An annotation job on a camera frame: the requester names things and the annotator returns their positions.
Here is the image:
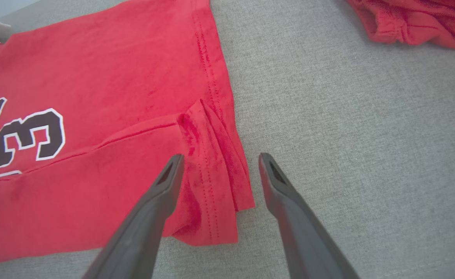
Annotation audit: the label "grey fabric sofa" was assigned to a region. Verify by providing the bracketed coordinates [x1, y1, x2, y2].
[0, 0, 455, 279]

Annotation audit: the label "red shorts with white stripe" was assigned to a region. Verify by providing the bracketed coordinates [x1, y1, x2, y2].
[346, 0, 455, 50]

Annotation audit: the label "red Bulls jersey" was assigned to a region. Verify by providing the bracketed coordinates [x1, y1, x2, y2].
[0, 0, 256, 265]

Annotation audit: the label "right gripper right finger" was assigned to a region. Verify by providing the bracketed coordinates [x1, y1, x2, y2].
[258, 152, 362, 279]

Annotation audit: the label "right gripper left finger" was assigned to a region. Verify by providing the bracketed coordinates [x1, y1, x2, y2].
[82, 154, 185, 279]

